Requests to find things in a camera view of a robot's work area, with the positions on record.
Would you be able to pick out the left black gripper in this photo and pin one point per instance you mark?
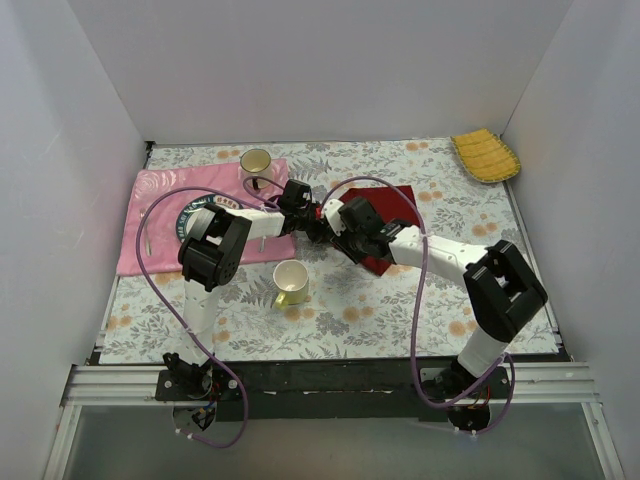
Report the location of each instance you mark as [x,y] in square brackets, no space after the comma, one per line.
[310,226]

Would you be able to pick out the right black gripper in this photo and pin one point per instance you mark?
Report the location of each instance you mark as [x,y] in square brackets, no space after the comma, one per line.
[345,240]

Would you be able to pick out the dark red cloth napkin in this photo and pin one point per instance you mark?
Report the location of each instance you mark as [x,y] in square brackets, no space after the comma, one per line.
[389,205]

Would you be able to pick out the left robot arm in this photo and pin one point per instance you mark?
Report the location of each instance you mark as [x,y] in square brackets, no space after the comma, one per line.
[210,256]

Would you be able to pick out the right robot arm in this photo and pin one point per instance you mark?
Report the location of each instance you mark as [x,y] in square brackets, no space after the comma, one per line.
[501,287]

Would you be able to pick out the yellow mug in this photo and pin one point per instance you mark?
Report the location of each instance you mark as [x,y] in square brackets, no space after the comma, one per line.
[292,281]

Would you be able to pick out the white plate blue rim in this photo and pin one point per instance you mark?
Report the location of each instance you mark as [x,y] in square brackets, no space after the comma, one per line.
[186,217]

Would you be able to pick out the yellow bamboo tray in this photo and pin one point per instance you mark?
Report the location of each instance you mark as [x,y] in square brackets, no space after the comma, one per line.
[485,157]

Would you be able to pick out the pink placemat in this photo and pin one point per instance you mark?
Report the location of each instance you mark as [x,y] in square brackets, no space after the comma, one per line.
[160,226]

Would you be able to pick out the silver fork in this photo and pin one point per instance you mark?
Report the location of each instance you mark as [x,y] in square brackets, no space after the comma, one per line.
[148,247]

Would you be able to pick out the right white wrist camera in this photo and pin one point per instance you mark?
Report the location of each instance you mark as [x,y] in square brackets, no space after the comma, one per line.
[328,221]

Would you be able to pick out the white mug black handle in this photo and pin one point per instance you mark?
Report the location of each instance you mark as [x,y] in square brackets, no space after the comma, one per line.
[256,164]

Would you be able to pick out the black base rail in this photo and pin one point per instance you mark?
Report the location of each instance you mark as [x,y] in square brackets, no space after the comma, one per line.
[304,389]

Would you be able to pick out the aluminium frame rail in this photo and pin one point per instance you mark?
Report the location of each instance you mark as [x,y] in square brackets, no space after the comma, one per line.
[525,382]

